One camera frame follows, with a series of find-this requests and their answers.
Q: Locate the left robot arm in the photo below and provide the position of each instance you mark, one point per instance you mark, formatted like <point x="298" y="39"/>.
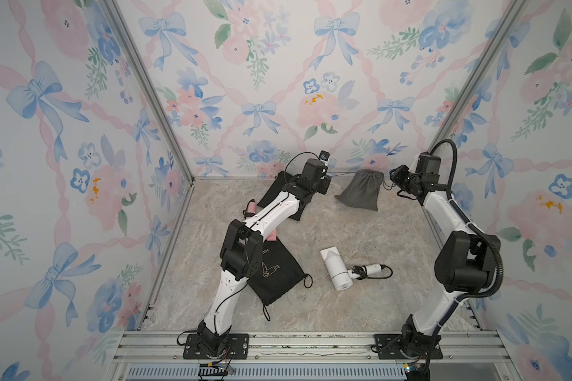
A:
<point x="241" y="252"/>

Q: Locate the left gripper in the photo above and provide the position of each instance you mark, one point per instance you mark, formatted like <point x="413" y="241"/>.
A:
<point x="325" y="184"/>

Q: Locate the pink hair dryer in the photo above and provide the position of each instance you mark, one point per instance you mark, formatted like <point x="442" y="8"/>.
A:
<point x="250" y="211"/>

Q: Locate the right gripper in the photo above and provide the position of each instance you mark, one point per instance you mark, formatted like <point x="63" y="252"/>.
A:
<point x="395" y="171"/>

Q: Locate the aluminium front rail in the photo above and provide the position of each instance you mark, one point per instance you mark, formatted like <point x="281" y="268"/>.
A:
<point x="155" y="355"/>

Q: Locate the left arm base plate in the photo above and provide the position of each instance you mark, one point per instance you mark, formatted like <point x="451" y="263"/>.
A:
<point x="233" y="346"/>

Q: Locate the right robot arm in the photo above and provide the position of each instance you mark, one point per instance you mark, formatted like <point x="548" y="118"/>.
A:
<point x="465" y="266"/>

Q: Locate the white hair dryer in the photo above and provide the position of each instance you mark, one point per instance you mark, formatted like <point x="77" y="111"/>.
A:
<point x="343" y="278"/>

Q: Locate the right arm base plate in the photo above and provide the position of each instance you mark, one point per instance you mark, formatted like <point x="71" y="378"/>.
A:
<point x="391" y="346"/>

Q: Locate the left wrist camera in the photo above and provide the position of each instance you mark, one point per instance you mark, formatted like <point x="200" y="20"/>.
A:
<point x="324" y="156"/>

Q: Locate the grey drawstring pouch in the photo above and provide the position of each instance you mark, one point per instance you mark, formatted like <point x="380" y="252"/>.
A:
<point x="363" y="190"/>

